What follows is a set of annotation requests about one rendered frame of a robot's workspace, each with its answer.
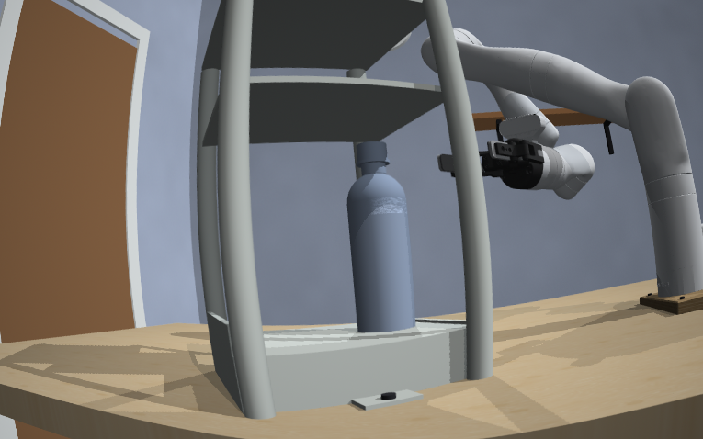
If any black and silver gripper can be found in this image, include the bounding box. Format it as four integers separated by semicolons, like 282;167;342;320
437;138;544;189

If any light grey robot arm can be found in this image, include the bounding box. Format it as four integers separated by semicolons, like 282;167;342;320
453;28;703;298

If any blue-grey bottle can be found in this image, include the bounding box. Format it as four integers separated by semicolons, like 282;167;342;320
346;141;415;332

